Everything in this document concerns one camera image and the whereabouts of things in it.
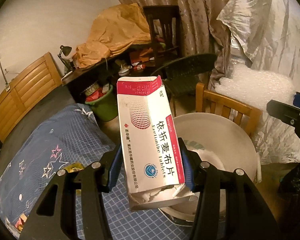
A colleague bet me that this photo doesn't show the white plastic trash bucket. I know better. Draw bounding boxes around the white plastic trash bucket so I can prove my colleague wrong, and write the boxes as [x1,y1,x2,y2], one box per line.
[158,112,263,222]

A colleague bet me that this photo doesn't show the black desk lamp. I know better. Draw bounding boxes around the black desk lamp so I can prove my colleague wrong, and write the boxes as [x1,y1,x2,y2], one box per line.
[57,45,75,76]

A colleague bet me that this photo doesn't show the light wooden chair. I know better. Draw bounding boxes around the light wooden chair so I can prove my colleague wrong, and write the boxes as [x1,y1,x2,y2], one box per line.
[196,83,262,137]

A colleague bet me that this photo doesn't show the dark wooden chair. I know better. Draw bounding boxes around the dark wooden chair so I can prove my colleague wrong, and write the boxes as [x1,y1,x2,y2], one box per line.
[143,5,181,67]

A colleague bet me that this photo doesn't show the yellow snack bag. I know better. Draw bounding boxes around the yellow snack bag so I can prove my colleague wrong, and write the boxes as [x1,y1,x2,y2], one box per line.
[63,162,84,173]

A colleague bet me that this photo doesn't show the green plastic bin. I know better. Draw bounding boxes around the green plastic bin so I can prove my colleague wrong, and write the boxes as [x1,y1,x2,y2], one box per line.
[85,84,118,122]

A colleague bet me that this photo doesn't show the white red medicine box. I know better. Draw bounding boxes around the white red medicine box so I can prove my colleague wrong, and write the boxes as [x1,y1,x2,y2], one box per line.
[116,76,198,211]

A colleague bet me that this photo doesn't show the wall cable with socket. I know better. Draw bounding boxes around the wall cable with socket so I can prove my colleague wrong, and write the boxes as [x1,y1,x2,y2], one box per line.
[0,41,11,92]

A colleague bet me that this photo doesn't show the black mesh basket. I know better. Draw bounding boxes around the black mesh basket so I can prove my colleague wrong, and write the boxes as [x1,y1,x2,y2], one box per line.
[151,53,217,99]

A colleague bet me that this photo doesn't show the wooden headboard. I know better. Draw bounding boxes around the wooden headboard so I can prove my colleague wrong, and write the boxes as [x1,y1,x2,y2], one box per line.
[0,52,61,142]

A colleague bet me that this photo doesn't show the dark cluttered desk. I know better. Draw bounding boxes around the dark cluttered desk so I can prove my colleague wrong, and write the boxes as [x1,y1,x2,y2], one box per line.
[62,44,151,103]

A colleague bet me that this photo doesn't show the blue grid star bedspread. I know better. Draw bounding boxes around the blue grid star bedspread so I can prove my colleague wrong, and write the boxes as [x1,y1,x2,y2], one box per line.
[0,104,190,239]

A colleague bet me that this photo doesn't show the silver crinkled foil sheet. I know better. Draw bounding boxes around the silver crinkled foil sheet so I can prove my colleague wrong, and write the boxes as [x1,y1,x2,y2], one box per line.
[216,0,300,165]

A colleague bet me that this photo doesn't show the brown patterned curtain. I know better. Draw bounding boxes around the brown patterned curtain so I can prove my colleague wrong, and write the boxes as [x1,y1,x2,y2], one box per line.
[107,0,260,91]

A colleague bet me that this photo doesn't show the crumpled brown paper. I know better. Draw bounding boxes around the crumpled brown paper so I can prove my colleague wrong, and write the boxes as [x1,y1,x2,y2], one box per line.
[72,3,151,69]

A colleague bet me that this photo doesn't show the white bubble wrap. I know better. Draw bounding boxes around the white bubble wrap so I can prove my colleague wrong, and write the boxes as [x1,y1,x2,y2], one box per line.
[215,64,295,112]

